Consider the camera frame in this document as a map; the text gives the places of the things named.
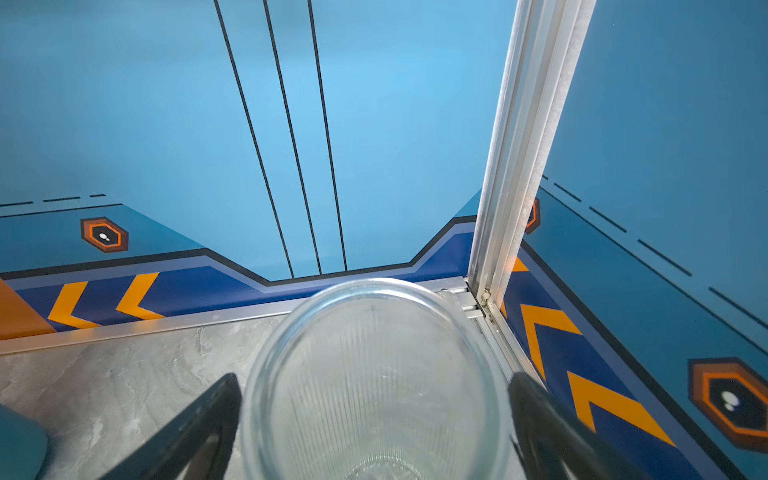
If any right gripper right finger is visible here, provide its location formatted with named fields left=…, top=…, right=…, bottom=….
left=508, top=372, right=648, bottom=479

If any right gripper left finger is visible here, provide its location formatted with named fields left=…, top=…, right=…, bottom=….
left=103, top=373, right=242, bottom=479

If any teal cylindrical vase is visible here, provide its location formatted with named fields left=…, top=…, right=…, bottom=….
left=0, top=406, right=48, bottom=479

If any clear glass cylinder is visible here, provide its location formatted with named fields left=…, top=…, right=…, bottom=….
left=240, top=278, right=512, bottom=479

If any right aluminium corner post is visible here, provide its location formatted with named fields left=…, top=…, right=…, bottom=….
left=467, top=0, right=596, bottom=312

